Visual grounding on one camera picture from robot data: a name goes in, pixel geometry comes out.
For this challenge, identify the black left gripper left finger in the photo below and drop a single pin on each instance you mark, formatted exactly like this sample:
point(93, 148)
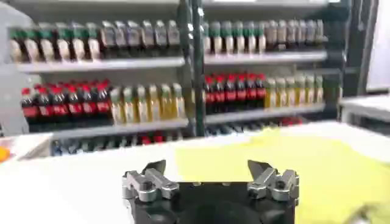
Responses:
point(152, 182)

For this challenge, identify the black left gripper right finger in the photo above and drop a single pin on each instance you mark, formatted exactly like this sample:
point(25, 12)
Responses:
point(271, 182)

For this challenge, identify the yellow-green shirt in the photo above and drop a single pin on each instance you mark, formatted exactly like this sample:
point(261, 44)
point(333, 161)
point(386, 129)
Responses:
point(320, 176)

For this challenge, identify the shelf rack with drink bottles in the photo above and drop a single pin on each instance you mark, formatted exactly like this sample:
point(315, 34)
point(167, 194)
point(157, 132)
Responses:
point(100, 100)
point(262, 88)

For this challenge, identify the white marble-look side table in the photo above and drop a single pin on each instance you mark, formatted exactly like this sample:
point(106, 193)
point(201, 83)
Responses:
point(365, 108)

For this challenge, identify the white side table with clutter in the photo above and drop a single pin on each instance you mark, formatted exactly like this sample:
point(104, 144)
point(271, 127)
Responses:
point(27, 144)

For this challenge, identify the orange crumpled cloth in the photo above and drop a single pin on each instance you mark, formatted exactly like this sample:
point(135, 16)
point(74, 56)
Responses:
point(3, 153)

